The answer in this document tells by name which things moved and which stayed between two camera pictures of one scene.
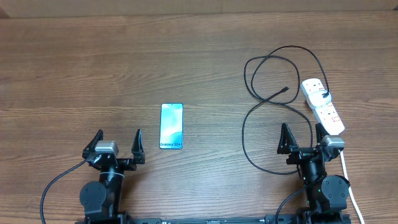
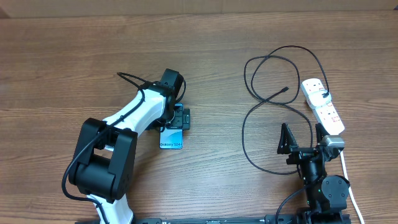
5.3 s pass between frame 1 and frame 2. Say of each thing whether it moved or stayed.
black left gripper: moved
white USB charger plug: stayed
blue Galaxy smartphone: stayed
